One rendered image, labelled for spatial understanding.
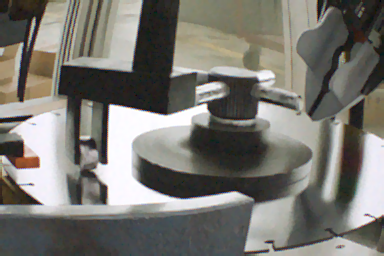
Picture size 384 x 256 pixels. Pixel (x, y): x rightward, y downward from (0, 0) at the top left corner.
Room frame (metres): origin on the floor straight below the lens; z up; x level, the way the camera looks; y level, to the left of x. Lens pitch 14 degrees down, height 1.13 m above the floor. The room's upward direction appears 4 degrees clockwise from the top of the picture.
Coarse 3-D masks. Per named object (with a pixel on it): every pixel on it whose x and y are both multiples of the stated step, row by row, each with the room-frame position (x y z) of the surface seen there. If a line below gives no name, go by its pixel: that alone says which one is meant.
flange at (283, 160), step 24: (192, 120) 0.63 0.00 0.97; (264, 120) 0.64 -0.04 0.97; (144, 144) 0.63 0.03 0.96; (168, 144) 0.63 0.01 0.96; (192, 144) 0.62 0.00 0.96; (216, 144) 0.61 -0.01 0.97; (240, 144) 0.61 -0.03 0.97; (264, 144) 0.62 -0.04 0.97; (288, 144) 0.64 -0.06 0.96; (144, 168) 0.60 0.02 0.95; (168, 168) 0.59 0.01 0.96; (192, 168) 0.59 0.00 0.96; (216, 168) 0.59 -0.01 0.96; (240, 168) 0.59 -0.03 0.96; (264, 168) 0.59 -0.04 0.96; (288, 168) 0.59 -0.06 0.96; (240, 192) 0.58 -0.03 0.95
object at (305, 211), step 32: (32, 128) 0.67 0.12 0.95; (64, 128) 0.68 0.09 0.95; (128, 128) 0.70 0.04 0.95; (288, 128) 0.73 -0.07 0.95; (320, 128) 0.73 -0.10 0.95; (352, 128) 0.74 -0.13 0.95; (64, 160) 0.60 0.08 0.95; (128, 160) 0.62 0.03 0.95; (320, 160) 0.64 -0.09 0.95; (352, 160) 0.64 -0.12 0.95; (32, 192) 0.52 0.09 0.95; (64, 192) 0.54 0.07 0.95; (96, 192) 0.55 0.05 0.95; (128, 192) 0.56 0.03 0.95; (160, 192) 0.57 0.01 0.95; (192, 192) 0.57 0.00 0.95; (224, 192) 0.57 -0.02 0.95; (256, 192) 0.57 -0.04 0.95; (288, 192) 0.57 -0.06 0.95; (320, 192) 0.57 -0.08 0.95; (352, 192) 0.56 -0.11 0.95; (256, 224) 0.51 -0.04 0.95; (288, 224) 0.51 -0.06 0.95; (320, 224) 0.50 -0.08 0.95; (352, 224) 0.49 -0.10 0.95
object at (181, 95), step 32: (160, 0) 0.56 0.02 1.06; (160, 32) 0.56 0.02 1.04; (64, 64) 0.59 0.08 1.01; (96, 64) 0.58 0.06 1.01; (128, 64) 0.58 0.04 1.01; (160, 64) 0.56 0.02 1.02; (96, 96) 0.57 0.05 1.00; (128, 96) 0.56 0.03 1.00; (160, 96) 0.55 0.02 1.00; (192, 96) 0.56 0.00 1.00; (96, 128) 0.59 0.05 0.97
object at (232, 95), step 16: (208, 80) 0.63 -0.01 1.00; (224, 80) 0.62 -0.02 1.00; (240, 80) 0.62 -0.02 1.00; (256, 80) 0.62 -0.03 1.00; (272, 80) 0.66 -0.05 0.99; (208, 96) 0.60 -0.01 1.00; (224, 96) 0.61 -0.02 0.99; (240, 96) 0.62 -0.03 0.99; (256, 96) 0.62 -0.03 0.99; (272, 96) 0.61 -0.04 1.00; (288, 96) 0.61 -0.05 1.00; (208, 112) 0.63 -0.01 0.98; (224, 112) 0.62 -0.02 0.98; (240, 112) 0.62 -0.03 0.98; (256, 112) 0.62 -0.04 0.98
